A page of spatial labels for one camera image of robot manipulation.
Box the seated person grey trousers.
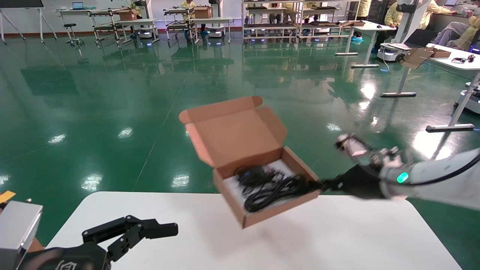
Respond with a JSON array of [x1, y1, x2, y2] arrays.
[[433, 15, 480, 51]]

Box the white height-adjustable table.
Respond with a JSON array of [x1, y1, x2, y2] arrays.
[[335, 21, 395, 69]]

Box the black swivel stool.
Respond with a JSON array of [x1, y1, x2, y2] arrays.
[[63, 23, 85, 48]]

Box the person behind shelves yellow coat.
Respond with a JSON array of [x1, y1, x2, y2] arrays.
[[268, 3, 297, 24]]

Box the tall white wheeled robot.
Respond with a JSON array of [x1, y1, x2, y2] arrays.
[[376, 0, 432, 62]]

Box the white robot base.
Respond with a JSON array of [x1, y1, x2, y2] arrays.
[[455, 82, 480, 115]]

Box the large white work table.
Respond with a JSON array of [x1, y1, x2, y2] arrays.
[[380, 44, 480, 133]]

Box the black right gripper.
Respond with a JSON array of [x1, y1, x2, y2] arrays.
[[307, 164, 385, 199]]

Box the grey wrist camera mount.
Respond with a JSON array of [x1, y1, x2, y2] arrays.
[[335, 133, 413, 169]]

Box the metal shelf rack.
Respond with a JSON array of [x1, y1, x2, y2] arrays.
[[242, 0, 300, 42], [297, 0, 361, 41]]

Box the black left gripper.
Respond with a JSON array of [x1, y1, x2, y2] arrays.
[[17, 215, 179, 270]]

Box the seated person yellow coat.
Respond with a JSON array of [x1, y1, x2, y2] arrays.
[[418, 0, 458, 30], [373, 2, 405, 53]]

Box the coiled black power cable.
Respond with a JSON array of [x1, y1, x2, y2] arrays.
[[244, 175, 314, 213]]

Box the dark board on stand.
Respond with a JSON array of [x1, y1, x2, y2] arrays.
[[0, 0, 58, 45]]

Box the white table with laptop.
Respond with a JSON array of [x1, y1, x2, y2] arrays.
[[55, 7, 126, 42]]

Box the open cardboard box with flap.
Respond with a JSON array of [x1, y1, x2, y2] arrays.
[[400, 47, 452, 71]]

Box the brown cardboard storage box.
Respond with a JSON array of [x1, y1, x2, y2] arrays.
[[178, 96, 322, 229]]

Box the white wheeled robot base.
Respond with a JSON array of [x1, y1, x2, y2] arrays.
[[207, 0, 226, 39], [136, 0, 154, 40]]

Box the open black laptop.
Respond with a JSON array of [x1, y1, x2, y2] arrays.
[[389, 29, 438, 50]]

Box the metal rack cart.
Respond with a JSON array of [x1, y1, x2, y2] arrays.
[[163, 7, 200, 45], [89, 9, 126, 47]]

